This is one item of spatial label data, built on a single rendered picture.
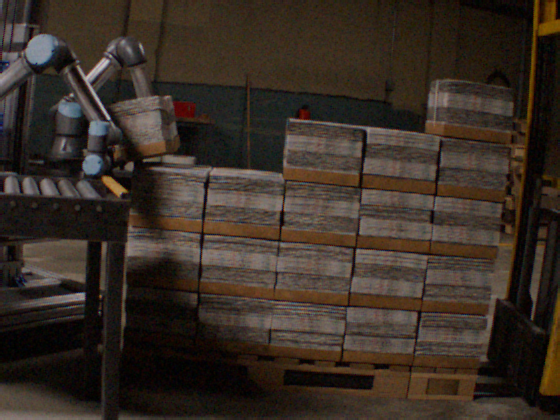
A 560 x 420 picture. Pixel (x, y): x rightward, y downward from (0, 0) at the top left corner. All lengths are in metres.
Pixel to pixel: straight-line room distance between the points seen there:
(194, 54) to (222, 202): 6.86
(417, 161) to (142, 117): 1.07
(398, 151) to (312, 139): 0.33
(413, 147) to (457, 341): 0.80
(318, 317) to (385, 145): 0.71
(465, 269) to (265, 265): 0.79
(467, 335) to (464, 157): 0.72
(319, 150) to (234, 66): 6.96
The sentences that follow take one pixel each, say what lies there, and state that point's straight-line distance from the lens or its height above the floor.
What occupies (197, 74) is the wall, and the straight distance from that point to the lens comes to 9.96.
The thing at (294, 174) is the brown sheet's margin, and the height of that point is 0.86.
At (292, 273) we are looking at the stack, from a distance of 3.21.
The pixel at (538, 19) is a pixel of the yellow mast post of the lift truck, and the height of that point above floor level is 1.68.
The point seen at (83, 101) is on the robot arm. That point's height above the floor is 1.07.
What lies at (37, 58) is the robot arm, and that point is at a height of 1.21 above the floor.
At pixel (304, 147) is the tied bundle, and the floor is 0.96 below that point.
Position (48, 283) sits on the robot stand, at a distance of 3.80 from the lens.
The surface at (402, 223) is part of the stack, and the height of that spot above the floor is 0.71.
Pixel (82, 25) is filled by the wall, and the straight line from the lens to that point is 9.75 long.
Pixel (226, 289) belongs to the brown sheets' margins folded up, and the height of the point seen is 0.40.
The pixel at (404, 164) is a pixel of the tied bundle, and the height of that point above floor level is 0.94.
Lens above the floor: 1.10
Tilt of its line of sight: 7 degrees down
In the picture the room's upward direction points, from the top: 6 degrees clockwise
